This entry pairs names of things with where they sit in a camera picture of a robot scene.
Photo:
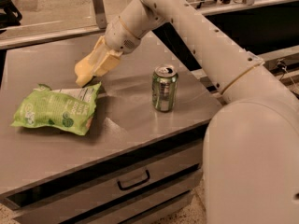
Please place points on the black drawer handle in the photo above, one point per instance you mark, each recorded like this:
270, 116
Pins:
133, 179

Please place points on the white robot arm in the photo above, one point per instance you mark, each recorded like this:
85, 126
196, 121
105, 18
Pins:
251, 148

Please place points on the black chair at left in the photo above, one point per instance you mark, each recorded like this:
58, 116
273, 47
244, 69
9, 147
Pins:
10, 16

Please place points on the green rice chip bag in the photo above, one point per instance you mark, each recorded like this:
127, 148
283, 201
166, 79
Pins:
69, 110

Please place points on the yellow sponge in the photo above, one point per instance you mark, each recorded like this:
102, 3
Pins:
84, 71

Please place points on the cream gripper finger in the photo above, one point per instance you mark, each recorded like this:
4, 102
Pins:
109, 62
99, 52

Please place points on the grey drawer cabinet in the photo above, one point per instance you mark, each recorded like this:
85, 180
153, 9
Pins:
49, 177

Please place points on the green soda can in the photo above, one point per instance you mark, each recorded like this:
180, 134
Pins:
164, 87

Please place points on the metal bracket left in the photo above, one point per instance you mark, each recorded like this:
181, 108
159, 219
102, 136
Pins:
100, 14

